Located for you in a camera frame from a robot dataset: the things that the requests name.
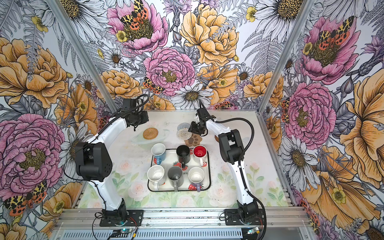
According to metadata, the cork paw print coaster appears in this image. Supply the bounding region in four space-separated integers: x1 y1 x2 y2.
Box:
185 134 203 147

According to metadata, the woven rattan round coaster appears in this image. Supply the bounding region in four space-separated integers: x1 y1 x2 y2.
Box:
143 127 159 140

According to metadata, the grey woven round coaster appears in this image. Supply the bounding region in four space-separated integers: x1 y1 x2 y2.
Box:
177 123 191 131

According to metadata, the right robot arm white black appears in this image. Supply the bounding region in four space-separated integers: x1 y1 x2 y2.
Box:
189 106 262 224

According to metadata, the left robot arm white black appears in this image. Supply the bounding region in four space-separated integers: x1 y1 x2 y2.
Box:
75 94 150 227

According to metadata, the white mug red inside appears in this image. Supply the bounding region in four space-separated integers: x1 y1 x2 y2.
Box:
193 145 208 167

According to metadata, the black mug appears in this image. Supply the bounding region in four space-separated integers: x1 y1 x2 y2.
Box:
176 145 191 169

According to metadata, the blue mug white inside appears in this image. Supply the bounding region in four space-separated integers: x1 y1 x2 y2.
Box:
151 143 166 165

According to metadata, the white strawberry tray black rim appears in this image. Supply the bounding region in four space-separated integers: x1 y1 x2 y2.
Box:
147 149 212 192

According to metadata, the grey mug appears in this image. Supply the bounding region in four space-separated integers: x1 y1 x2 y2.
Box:
168 166 184 192

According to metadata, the green circuit board left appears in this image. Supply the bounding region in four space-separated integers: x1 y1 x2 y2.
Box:
114 228 135 234

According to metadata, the green circuit board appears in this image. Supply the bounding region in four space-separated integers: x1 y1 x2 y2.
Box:
247 227 260 235
114 228 135 234

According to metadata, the green circuit board right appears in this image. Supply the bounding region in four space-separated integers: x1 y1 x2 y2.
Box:
247 227 260 235

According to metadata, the white mug purple handle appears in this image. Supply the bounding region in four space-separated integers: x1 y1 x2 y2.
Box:
188 167 205 192

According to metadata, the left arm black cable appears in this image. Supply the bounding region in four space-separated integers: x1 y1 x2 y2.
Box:
62 94 151 211

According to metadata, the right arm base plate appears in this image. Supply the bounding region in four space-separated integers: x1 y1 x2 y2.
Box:
224 209 266 226

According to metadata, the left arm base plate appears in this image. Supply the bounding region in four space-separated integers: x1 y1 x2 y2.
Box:
100 210 144 227

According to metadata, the aluminium frame rail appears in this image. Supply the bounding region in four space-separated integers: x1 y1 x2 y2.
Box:
54 207 310 230

